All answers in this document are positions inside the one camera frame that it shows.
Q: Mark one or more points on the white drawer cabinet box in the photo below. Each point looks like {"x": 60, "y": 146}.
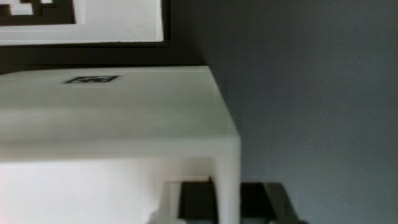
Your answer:
{"x": 108, "y": 129}

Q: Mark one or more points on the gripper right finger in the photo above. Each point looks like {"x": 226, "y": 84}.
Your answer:
{"x": 267, "y": 206}

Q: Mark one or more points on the fiducial marker sheet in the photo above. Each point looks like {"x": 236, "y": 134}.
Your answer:
{"x": 80, "y": 21}

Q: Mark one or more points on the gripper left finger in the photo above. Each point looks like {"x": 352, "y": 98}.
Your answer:
{"x": 187, "y": 205}

